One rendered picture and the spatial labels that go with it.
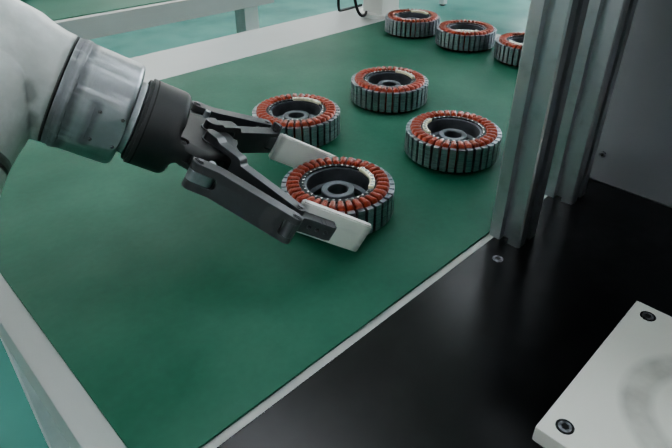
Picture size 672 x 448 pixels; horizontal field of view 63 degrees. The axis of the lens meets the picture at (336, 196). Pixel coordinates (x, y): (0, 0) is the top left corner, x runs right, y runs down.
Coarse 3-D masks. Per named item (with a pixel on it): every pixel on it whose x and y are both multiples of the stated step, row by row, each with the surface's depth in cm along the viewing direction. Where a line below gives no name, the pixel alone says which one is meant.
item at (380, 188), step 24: (312, 168) 57; (336, 168) 57; (360, 168) 56; (288, 192) 53; (312, 192) 56; (336, 192) 56; (360, 192) 57; (384, 192) 52; (360, 216) 50; (384, 216) 52
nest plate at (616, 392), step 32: (640, 320) 38; (608, 352) 36; (640, 352) 36; (576, 384) 34; (608, 384) 34; (640, 384) 34; (544, 416) 32; (576, 416) 32; (608, 416) 32; (640, 416) 32
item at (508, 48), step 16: (400, 16) 115; (416, 16) 115; (432, 16) 111; (400, 32) 110; (416, 32) 109; (432, 32) 110; (448, 32) 102; (464, 32) 101; (480, 32) 100; (448, 48) 103; (464, 48) 101; (480, 48) 101; (496, 48) 97; (512, 48) 93; (512, 64) 95
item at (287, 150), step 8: (280, 136) 58; (288, 136) 58; (280, 144) 58; (288, 144) 58; (296, 144) 58; (304, 144) 59; (272, 152) 58; (280, 152) 58; (288, 152) 59; (296, 152) 59; (304, 152) 59; (312, 152) 59; (320, 152) 60; (280, 160) 59; (288, 160) 59; (296, 160) 59; (304, 160) 60
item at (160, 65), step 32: (256, 32) 115; (288, 32) 115; (320, 32) 115; (160, 64) 97; (192, 64) 97; (0, 288) 46; (416, 288) 46; (0, 320) 43; (32, 320) 43; (32, 352) 40; (32, 384) 43; (64, 384) 38; (288, 384) 38; (64, 416) 36; (96, 416) 36; (256, 416) 36
